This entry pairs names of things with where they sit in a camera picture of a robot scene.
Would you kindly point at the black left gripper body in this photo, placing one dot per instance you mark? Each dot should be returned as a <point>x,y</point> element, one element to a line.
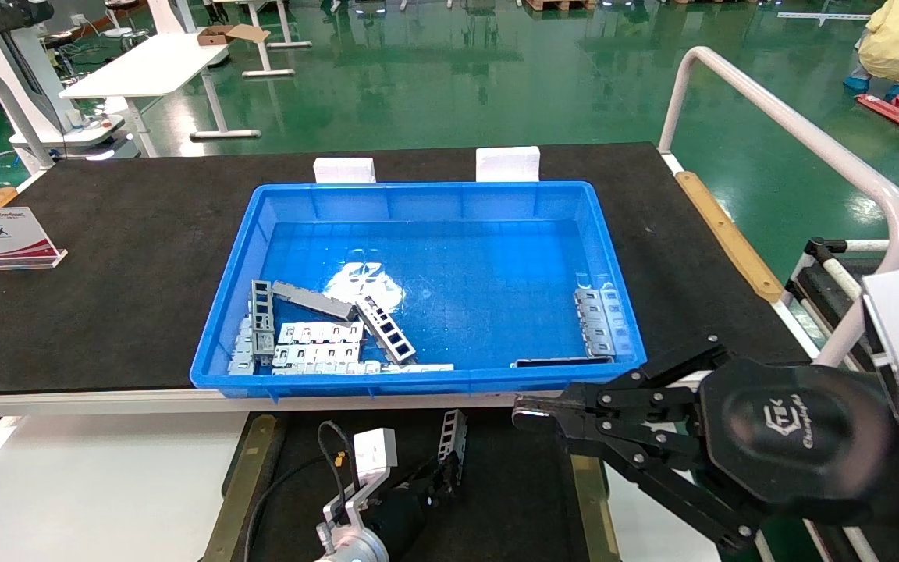
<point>406,511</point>

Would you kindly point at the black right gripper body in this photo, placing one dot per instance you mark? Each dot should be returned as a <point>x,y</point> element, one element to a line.
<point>793,437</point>

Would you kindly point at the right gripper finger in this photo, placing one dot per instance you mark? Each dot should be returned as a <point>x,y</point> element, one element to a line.
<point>574,410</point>
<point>668,484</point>

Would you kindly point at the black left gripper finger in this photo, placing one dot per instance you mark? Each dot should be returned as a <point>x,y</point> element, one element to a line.
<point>449,472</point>
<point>430,488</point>

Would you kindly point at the silver perforated metal bracket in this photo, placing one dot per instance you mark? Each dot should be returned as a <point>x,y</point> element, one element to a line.
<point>453,437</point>
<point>365,307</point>
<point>264,343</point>

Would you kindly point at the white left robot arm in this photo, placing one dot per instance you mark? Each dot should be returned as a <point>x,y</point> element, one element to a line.
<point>352,546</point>

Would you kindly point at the dark flat metal strip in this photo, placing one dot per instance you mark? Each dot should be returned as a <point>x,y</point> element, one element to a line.
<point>559,362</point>

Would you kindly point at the brass edge strip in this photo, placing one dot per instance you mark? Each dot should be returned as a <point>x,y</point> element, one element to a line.
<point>590,499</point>
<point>250,468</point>

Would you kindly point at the large blue parts bin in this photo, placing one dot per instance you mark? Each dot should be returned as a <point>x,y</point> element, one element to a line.
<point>457,250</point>

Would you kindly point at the flat gray metal plate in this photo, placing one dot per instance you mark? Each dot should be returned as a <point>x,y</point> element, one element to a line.
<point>313,300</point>

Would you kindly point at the white foam block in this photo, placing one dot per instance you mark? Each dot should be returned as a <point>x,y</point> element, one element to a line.
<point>507,164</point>
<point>344,170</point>

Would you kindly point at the white tube railing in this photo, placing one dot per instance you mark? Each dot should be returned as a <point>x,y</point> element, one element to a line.
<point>769,109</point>

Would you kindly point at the open cardboard box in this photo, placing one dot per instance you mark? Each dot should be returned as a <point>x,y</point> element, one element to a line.
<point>219,35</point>

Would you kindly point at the white work table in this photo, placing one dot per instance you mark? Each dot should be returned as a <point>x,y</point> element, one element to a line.
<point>145,66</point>

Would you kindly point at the grey tube railing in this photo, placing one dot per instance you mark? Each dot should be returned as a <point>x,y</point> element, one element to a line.
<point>24,125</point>

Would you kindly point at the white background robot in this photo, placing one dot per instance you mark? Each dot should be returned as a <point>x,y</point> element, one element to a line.
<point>8,62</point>

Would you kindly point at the silver camera mount bracket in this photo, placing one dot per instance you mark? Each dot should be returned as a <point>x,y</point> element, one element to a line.
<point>344,503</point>

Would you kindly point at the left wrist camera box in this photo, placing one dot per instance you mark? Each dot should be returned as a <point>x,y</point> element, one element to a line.
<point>375,453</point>

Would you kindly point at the silver slotted metal bracket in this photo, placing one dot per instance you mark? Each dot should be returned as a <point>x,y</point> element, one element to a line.
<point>317,334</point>
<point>243,351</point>
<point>313,355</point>
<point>598,324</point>

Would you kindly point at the black side frame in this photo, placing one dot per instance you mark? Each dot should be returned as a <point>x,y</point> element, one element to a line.
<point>816,289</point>

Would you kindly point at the white table frame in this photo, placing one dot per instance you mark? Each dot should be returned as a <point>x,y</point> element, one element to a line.
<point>270,73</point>

